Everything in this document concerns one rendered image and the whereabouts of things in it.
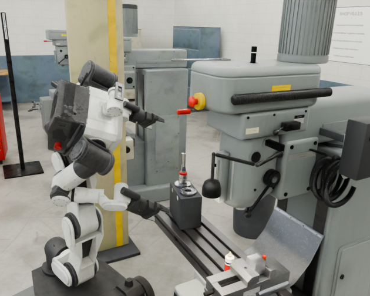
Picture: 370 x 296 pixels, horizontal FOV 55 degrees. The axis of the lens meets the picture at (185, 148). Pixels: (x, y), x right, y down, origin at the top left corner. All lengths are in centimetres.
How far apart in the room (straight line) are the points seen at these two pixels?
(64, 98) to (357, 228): 144
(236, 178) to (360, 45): 507
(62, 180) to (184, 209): 69
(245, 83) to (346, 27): 530
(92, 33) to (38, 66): 735
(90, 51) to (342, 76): 455
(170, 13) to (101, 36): 839
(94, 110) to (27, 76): 868
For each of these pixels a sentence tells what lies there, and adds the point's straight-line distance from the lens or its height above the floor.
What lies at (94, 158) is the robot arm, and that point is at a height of 152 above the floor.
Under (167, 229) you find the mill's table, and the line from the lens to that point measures 206.
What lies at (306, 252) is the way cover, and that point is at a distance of 182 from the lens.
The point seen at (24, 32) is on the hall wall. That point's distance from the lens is 1013.
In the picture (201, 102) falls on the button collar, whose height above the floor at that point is 176.
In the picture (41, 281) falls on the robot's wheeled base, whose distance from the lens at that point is 239.
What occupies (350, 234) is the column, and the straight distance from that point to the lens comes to 187.
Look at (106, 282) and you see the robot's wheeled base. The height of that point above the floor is 57.
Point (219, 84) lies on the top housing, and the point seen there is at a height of 183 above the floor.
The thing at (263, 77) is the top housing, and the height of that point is 185.
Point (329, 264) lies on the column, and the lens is 187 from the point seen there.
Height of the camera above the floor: 201
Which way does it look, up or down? 19 degrees down
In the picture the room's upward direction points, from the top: 2 degrees clockwise
